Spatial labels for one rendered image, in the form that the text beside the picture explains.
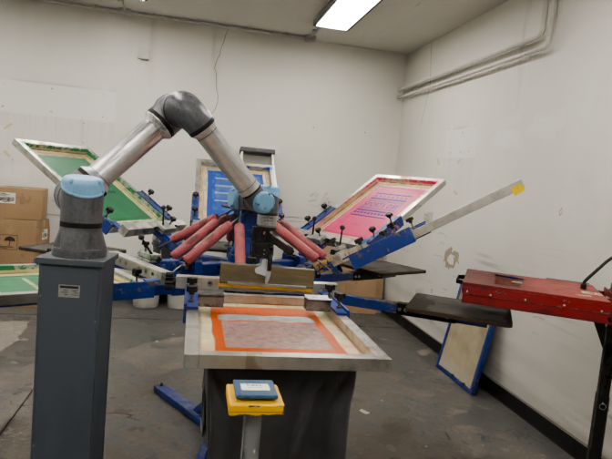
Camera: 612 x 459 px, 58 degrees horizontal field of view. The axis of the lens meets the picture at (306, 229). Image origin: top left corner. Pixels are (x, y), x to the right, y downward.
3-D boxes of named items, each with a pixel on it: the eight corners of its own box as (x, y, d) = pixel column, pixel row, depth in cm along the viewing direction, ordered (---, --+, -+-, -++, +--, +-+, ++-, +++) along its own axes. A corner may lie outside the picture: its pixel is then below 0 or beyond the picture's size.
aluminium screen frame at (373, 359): (390, 372, 160) (392, 359, 160) (183, 368, 148) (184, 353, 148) (327, 306, 237) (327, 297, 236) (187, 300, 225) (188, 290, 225)
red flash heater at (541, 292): (597, 308, 263) (601, 282, 262) (618, 330, 220) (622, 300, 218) (464, 289, 282) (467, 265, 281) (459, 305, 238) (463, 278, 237)
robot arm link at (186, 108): (195, 79, 169) (284, 200, 190) (184, 83, 179) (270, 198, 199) (167, 103, 166) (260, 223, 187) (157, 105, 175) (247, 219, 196)
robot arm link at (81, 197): (61, 223, 154) (64, 174, 153) (56, 218, 166) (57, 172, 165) (107, 224, 160) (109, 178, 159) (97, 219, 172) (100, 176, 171)
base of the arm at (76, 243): (43, 257, 155) (45, 221, 154) (61, 249, 170) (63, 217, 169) (98, 260, 157) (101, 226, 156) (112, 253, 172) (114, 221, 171)
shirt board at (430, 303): (507, 322, 274) (510, 306, 273) (510, 343, 235) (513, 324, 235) (259, 283, 315) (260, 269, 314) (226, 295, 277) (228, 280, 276)
